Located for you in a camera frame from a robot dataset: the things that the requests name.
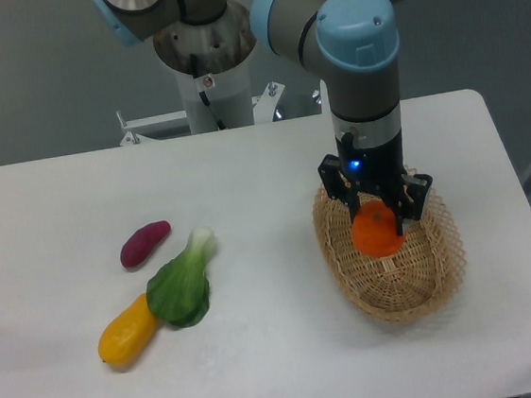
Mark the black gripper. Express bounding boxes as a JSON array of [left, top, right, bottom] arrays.
[[317, 122, 434, 236]]

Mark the orange fruit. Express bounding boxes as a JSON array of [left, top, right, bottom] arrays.
[[351, 199, 405, 258]]

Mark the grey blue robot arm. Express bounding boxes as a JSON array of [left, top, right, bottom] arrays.
[[92, 0, 432, 234]]

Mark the woven wicker basket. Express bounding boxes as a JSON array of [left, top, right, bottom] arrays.
[[313, 185, 466, 323]]

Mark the green bok choy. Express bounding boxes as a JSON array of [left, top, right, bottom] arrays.
[[146, 226, 217, 329]]

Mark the purple sweet potato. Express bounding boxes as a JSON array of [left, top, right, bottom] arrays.
[[119, 220, 172, 269]]

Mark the yellow mango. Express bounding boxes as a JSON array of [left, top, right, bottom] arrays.
[[97, 293, 159, 368]]

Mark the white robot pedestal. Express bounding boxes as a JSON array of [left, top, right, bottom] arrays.
[[105, 0, 326, 147]]

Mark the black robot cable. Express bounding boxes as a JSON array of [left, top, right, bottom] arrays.
[[189, 50, 228, 134]]

